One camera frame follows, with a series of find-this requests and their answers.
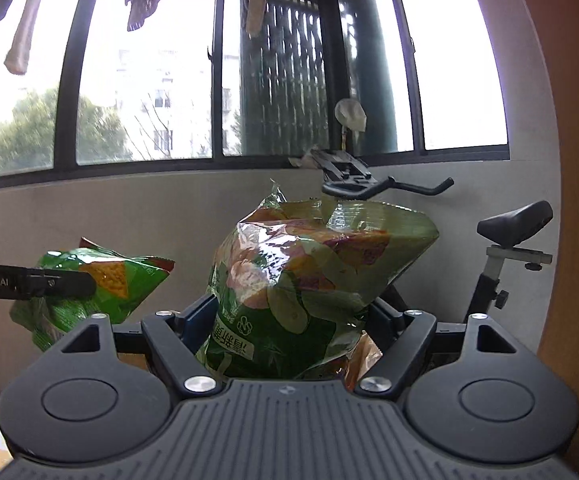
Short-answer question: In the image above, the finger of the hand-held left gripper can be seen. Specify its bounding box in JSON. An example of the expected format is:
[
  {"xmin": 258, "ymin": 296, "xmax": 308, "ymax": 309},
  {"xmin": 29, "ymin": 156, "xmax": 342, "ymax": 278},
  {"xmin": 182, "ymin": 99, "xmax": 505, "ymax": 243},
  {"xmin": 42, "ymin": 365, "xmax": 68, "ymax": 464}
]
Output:
[{"xmin": 24, "ymin": 268, "xmax": 98, "ymax": 302}]

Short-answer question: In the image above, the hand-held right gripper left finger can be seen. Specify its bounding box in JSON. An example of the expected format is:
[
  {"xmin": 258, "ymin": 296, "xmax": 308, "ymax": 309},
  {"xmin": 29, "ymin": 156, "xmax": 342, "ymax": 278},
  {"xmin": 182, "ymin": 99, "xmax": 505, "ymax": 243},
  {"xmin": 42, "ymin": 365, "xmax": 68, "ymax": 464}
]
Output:
[{"xmin": 44, "ymin": 294, "xmax": 223, "ymax": 402}]

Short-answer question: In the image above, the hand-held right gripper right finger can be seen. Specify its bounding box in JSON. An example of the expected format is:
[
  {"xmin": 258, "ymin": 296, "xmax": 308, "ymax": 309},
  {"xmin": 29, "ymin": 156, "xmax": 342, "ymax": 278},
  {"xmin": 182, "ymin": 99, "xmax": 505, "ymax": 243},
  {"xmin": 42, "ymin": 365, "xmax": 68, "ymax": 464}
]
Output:
[{"xmin": 354, "ymin": 298, "xmax": 537, "ymax": 401}]

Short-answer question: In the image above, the green tortilla chip bag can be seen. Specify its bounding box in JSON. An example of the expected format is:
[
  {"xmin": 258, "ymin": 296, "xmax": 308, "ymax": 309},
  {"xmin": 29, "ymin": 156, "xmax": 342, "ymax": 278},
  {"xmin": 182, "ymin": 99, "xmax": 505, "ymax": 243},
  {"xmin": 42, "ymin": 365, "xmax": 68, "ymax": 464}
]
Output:
[{"xmin": 10, "ymin": 236, "xmax": 176, "ymax": 352}]

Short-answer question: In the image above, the large green chip bag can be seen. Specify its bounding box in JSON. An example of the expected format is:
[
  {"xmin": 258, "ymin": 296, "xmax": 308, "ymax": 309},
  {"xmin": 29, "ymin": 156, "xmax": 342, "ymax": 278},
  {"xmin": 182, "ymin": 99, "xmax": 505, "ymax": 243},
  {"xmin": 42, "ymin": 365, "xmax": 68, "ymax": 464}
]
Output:
[{"xmin": 196, "ymin": 177, "xmax": 440, "ymax": 381}]

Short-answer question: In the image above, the green tree outside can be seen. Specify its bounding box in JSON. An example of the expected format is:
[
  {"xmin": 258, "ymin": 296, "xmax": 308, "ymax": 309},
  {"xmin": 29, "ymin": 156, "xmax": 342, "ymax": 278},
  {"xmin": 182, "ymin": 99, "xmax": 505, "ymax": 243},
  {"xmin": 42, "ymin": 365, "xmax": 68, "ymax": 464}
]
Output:
[{"xmin": 0, "ymin": 87, "xmax": 131, "ymax": 181}]

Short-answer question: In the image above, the black exercise bike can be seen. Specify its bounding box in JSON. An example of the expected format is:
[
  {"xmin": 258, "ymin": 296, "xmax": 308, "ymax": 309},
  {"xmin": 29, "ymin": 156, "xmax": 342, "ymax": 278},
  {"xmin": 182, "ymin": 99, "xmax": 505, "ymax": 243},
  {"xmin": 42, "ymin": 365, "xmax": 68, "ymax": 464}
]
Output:
[{"xmin": 312, "ymin": 149, "xmax": 554, "ymax": 326}]

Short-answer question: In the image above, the crumpled rag on windowsill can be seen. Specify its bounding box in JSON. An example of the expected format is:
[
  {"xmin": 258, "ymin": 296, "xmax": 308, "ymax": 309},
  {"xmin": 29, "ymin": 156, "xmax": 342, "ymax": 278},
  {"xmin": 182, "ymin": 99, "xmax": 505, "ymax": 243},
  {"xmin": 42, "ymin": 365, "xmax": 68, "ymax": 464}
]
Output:
[{"xmin": 288, "ymin": 147, "xmax": 321, "ymax": 169}]

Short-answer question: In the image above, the white apartment building outside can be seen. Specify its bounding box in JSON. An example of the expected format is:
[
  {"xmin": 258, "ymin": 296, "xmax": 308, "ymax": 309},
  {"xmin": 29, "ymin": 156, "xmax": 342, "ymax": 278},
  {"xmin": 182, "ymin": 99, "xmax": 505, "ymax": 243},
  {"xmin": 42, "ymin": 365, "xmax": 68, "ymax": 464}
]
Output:
[{"xmin": 114, "ymin": 45, "xmax": 240, "ymax": 159}]

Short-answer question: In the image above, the plastic bag on pole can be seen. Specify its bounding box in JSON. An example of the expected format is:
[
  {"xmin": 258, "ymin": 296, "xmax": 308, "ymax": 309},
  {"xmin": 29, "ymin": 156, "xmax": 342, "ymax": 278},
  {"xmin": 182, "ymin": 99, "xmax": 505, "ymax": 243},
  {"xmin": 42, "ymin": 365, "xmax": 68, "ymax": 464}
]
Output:
[{"xmin": 334, "ymin": 99, "xmax": 368, "ymax": 132}]

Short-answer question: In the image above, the long beige hanging sock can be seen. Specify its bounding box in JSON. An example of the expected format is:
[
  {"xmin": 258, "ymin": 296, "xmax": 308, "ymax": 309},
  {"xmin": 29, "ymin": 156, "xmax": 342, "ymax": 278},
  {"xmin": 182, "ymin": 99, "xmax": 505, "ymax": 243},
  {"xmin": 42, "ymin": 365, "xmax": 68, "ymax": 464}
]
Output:
[{"xmin": 4, "ymin": 0, "xmax": 55, "ymax": 76}]

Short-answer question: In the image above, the dark green outdoor pillar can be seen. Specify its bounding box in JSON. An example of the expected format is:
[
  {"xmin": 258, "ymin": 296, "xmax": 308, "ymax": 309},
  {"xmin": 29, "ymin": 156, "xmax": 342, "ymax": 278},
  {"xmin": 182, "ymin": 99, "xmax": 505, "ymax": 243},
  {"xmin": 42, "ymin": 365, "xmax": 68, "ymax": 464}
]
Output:
[{"xmin": 339, "ymin": 0, "xmax": 400, "ymax": 154}]

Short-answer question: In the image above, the dark metal window grille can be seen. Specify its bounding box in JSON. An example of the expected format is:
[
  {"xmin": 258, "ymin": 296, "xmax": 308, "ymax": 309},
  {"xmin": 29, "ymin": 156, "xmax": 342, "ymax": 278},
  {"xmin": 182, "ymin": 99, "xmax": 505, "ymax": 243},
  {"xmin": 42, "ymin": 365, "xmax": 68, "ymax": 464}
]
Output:
[{"xmin": 242, "ymin": 0, "xmax": 330, "ymax": 156}]

